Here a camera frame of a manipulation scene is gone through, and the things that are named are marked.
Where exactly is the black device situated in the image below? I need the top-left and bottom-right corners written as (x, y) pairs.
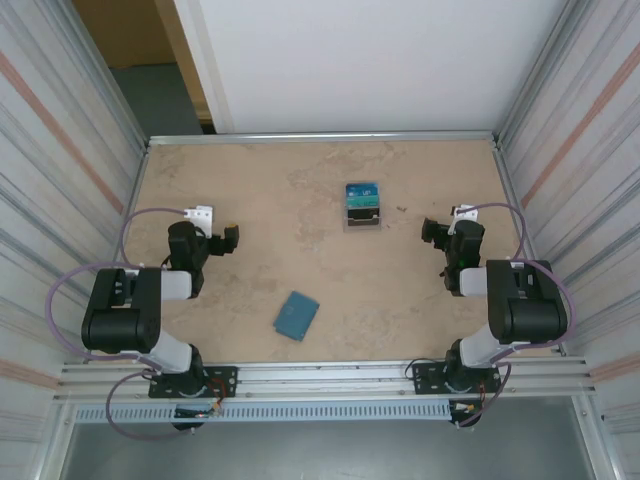
top-left (448, 203), bottom-right (480, 235)

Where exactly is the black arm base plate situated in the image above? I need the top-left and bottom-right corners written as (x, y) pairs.
top-left (148, 366), bottom-right (239, 400)
top-left (412, 360), bottom-right (503, 397)

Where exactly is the aluminium table side rail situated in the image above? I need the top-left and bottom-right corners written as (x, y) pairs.
top-left (88, 142), bottom-right (151, 365)
top-left (491, 141), bottom-right (569, 357)

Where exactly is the aluminium mounting rail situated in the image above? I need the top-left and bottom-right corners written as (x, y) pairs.
top-left (52, 355), bottom-right (600, 405)

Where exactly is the white door frame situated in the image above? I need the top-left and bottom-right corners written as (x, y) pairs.
top-left (172, 0), bottom-right (236, 135)

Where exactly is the aluminium table end rail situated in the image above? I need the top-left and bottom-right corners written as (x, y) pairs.
top-left (146, 130), bottom-right (503, 148)

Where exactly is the grey slotted cable duct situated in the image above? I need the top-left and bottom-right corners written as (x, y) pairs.
top-left (73, 402), bottom-right (454, 425)

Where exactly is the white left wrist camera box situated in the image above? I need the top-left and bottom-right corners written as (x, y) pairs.
top-left (182, 204), bottom-right (215, 236)

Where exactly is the small box with blue picture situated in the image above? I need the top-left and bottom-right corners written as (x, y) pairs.
top-left (342, 182), bottom-right (386, 235)

